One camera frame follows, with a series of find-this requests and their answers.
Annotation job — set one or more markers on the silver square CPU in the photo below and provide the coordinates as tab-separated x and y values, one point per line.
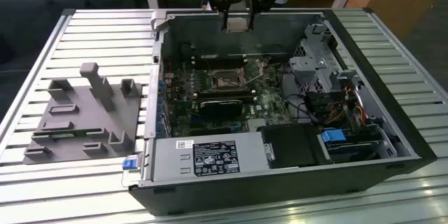
239	24

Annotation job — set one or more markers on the silver chipset heatsink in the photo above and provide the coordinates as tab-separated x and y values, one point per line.
256	124

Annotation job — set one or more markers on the CPU socket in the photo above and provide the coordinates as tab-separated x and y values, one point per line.
225	79

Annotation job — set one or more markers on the green motherboard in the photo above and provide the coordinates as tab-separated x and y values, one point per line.
269	103

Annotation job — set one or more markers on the black graphics card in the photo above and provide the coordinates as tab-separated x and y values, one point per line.
221	107

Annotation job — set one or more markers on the grey parts rack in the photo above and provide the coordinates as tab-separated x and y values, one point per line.
80	119

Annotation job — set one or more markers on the metal disk bay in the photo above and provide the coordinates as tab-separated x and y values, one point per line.
384	148

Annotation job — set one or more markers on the silver drive cage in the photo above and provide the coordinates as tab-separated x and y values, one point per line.
315	69

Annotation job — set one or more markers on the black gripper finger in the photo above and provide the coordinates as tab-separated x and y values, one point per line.
224	14
253	14

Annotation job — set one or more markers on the black RAM slot bank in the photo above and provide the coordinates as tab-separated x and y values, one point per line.
219	62
227	95

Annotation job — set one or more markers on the black open PC case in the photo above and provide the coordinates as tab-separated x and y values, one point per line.
244	197

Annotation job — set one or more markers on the grey power supply unit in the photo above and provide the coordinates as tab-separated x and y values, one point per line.
168	161

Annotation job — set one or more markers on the blue case latch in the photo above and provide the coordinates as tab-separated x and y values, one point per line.
129	162

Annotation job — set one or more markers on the green RAM stick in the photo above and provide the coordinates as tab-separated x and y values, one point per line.
67	135

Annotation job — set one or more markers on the blue disk carrier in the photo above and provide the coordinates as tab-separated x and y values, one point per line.
332	136

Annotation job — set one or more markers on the black plastic shroud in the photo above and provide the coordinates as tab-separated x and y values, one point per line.
293	145

